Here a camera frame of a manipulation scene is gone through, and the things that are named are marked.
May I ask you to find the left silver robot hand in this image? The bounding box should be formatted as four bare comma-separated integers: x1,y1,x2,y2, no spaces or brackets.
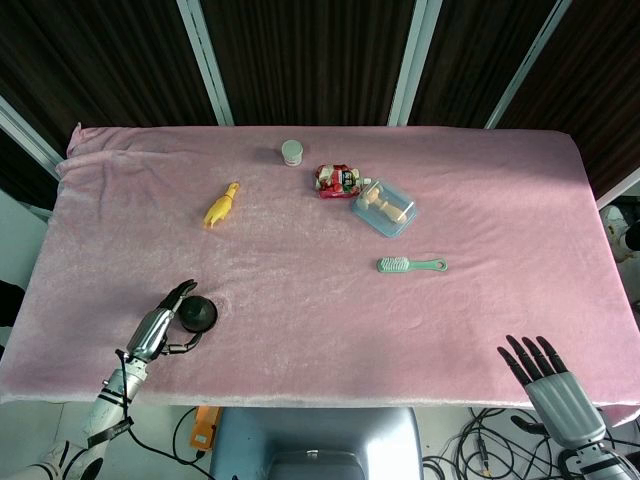
125,279,205,365

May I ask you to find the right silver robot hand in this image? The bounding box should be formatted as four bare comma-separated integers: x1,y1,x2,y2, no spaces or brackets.
496,334,607,447

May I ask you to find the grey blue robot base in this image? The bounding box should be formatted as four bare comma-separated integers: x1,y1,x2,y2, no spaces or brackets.
209,405,425,480

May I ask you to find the small grey-green cup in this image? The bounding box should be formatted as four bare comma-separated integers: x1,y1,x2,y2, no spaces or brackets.
280,139,306,167

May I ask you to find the orange tool under table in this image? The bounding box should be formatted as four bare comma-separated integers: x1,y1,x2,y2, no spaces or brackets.
189,405,222,450

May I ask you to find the yellow rubber chicken toy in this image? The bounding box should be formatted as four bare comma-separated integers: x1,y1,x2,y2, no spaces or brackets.
202,182,241,230

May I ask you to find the pink fleece table cloth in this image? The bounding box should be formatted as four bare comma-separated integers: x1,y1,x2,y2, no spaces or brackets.
0,122,640,427

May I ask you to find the green hair brush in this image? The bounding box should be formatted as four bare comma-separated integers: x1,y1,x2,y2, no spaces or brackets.
375,256,449,274

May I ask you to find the red strawberry snack pouch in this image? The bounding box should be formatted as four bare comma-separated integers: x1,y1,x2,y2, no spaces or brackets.
314,163,372,201

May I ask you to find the clear blue plastic box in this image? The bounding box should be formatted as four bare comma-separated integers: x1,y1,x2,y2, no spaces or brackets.
350,177,418,239

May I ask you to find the wooden massage roller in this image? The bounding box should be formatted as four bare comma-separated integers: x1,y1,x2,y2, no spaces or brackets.
357,182,409,225

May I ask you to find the black cable bundle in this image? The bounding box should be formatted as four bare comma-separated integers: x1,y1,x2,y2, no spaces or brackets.
422,407,640,480

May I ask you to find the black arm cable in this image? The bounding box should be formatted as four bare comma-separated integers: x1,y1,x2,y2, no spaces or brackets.
113,349,216,480

